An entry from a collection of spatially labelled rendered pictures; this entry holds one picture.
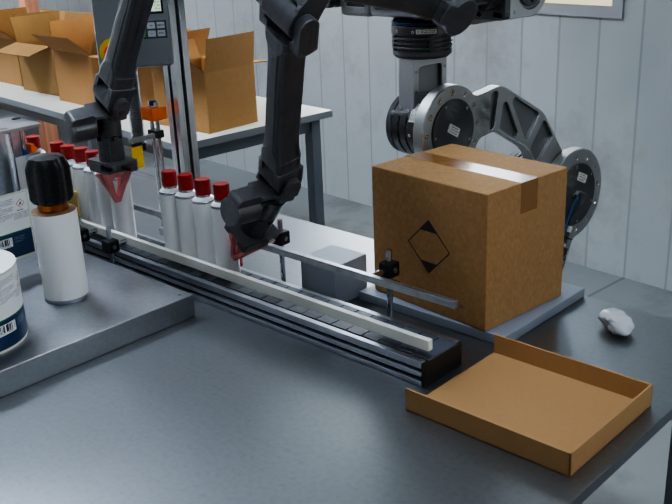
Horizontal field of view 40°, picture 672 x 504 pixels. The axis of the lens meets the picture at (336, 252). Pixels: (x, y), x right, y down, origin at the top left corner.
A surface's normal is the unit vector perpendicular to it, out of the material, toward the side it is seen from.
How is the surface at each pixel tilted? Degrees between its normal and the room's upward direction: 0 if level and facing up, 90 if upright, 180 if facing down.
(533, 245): 90
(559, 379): 0
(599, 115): 90
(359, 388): 0
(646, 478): 0
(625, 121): 90
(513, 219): 90
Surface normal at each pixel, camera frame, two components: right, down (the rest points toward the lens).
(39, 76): -0.67, 0.30
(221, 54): 0.74, 0.36
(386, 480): -0.04, -0.94
